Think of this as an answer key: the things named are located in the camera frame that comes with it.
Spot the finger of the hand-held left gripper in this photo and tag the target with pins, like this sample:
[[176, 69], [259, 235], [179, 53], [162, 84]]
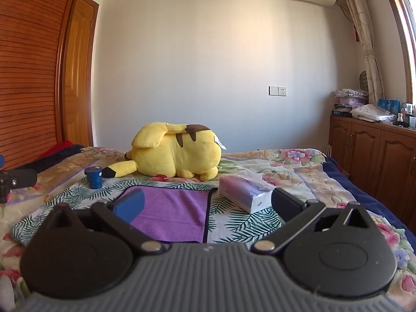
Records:
[[21, 178]]

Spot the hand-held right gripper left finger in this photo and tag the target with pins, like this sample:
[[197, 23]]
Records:
[[130, 206]]

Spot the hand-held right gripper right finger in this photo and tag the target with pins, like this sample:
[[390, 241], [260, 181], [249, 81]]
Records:
[[286, 205]]

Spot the purple towel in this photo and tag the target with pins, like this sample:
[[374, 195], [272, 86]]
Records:
[[175, 211]]

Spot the dark cloth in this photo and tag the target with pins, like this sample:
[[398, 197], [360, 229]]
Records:
[[57, 161]]

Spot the tissue pack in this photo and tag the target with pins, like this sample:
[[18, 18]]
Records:
[[243, 191]]

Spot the blue cup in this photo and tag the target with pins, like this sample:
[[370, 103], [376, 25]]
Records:
[[93, 178]]

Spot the red cloth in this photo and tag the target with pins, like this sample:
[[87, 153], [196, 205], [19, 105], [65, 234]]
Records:
[[60, 149]]

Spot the leaf print cloth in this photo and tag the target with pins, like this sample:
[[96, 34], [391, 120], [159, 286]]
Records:
[[240, 222]]

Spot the yellow plush toy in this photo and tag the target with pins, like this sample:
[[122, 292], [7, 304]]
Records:
[[175, 152]]

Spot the navy bed sheet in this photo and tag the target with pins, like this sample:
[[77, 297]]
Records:
[[367, 198]]

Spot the wooden cabinet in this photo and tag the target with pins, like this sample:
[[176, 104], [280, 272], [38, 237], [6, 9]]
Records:
[[364, 156]]

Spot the wooden louvered wardrobe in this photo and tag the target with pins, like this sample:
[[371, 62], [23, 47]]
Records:
[[29, 71]]

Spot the dark books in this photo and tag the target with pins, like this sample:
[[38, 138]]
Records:
[[341, 112]]

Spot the wooden door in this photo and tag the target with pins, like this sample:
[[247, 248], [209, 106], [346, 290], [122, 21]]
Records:
[[78, 78]]

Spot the stack of pink boxes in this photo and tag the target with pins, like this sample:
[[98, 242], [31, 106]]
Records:
[[352, 98]]

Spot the blue box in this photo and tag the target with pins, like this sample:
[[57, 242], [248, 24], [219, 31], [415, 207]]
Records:
[[388, 105]]

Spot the small white bottle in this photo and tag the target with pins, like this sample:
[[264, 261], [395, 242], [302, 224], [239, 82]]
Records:
[[400, 118]]

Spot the fan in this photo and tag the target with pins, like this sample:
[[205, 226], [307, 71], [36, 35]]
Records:
[[364, 80]]

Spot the patterned curtain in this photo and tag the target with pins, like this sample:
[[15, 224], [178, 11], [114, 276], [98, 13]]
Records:
[[370, 65]]

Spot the white wall socket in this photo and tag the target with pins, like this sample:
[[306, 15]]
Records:
[[278, 91]]

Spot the wooden window frame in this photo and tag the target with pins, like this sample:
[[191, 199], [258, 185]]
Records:
[[401, 22]]

